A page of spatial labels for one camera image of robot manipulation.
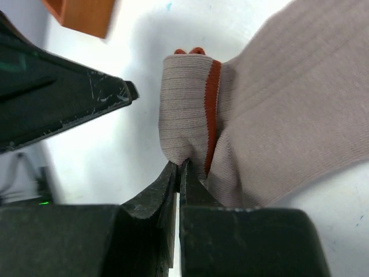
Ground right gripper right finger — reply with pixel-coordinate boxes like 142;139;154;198
179;159;228;276

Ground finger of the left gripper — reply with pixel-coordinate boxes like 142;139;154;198
1;13;139;153

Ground orange compartment tray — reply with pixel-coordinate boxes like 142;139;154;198
42;0;115;39

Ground grey sock red stripes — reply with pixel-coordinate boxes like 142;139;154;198
159;1;368;207

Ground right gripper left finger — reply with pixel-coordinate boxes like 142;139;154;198
119;161;177;277

